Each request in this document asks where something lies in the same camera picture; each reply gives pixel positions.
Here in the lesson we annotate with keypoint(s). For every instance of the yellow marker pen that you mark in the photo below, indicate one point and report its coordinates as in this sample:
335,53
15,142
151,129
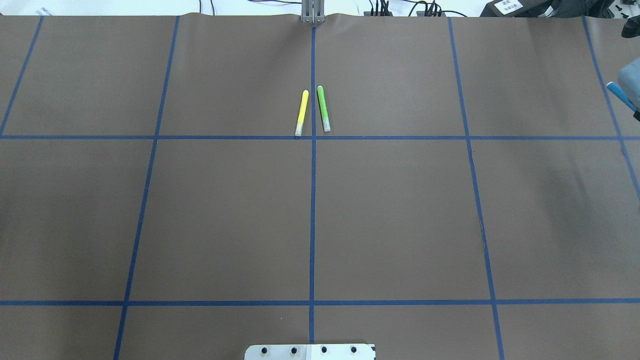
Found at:
302,111

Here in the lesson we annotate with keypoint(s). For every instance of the white pedestal column base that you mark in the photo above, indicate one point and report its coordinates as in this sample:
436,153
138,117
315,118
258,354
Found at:
327,351

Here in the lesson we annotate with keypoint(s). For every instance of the green marker pen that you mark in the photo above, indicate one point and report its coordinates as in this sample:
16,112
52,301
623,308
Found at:
324,111

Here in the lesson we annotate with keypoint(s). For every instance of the black label box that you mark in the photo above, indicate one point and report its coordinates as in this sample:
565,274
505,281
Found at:
518,9

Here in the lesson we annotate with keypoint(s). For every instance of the blue marker pen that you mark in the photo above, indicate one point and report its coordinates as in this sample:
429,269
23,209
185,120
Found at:
619,93

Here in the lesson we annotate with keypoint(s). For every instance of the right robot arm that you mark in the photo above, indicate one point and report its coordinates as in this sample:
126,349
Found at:
629,76

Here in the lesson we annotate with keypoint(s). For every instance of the grey aluminium frame post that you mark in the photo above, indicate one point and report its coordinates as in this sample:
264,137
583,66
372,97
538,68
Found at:
313,12

